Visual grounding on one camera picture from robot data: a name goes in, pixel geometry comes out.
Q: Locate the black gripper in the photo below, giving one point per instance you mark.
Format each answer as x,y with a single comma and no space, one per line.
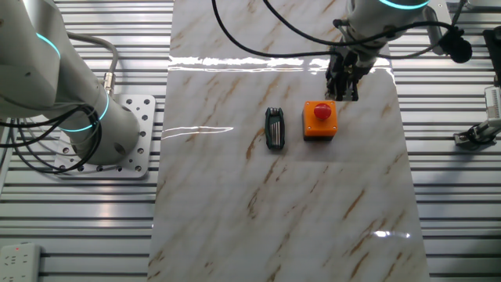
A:
348,64

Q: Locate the orange box with red button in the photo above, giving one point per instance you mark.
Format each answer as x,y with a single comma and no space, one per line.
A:
320,121

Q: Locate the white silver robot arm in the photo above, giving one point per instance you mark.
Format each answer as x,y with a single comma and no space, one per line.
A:
35,58

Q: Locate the dark green hex key set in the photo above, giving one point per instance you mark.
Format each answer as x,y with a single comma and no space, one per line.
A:
275,129

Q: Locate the white marble pattern sheet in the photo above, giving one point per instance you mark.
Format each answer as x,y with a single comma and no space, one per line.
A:
282,203

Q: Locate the black block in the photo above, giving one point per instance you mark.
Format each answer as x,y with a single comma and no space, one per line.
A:
494,51

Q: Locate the white power strip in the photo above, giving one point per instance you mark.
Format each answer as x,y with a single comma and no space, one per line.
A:
19,263

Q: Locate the black small camera stand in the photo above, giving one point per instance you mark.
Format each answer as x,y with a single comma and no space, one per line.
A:
475,136

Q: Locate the perforated metal robot base plate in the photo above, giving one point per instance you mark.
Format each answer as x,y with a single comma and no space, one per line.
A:
141,152

